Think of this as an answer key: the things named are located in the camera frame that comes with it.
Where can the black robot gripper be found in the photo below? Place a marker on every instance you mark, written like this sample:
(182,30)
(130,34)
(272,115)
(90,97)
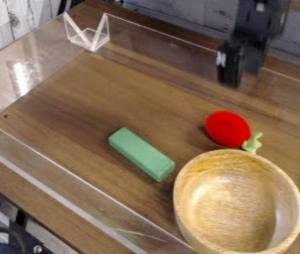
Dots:
(258,24)

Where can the red plush strawberry toy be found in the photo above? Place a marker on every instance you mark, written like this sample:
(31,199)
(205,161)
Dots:
(229,130)

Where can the green rectangular block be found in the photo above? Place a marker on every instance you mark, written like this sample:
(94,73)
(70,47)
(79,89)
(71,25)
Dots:
(142,154)

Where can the wooden oval bowl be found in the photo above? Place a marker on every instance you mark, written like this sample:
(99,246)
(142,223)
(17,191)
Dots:
(236,204)

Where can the black clamp with bolt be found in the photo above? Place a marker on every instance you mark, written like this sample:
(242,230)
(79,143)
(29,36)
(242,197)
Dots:
(20,238)

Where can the clear acrylic corner bracket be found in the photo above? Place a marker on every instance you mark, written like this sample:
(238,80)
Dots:
(87,38)

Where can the clear acrylic front wall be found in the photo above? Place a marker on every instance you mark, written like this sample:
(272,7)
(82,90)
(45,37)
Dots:
(94,223)

